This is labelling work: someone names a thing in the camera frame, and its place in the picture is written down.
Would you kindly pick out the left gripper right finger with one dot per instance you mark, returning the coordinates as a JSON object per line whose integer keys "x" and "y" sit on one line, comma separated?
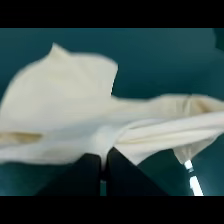
{"x": 128, "y": 178}

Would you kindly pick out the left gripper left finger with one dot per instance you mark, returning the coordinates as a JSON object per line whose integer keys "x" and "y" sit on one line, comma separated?
{"x": 80, "y": 178}

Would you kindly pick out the cream T-shirt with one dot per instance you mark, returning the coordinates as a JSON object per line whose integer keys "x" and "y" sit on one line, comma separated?
{"x": 73, "y": 110}

